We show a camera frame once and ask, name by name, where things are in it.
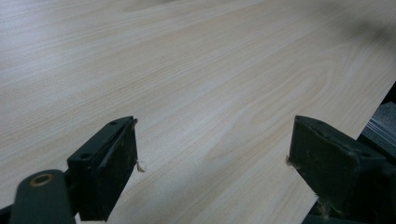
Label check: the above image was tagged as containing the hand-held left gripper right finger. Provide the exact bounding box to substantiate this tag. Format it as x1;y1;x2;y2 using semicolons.
286;115;391;223

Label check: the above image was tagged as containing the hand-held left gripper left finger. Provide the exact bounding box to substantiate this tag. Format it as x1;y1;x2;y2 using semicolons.
66;116;139;223

